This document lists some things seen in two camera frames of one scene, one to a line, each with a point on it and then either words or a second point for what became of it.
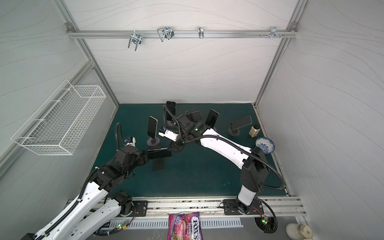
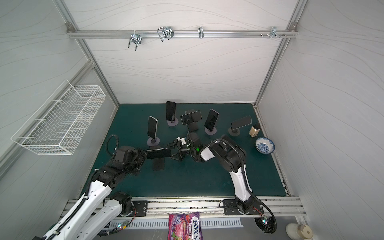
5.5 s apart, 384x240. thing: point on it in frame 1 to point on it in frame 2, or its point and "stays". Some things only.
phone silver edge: [152, 127] stays
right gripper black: [179, 144] to [182, 149]
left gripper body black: [140, 159] stays
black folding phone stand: [158, 163] stays
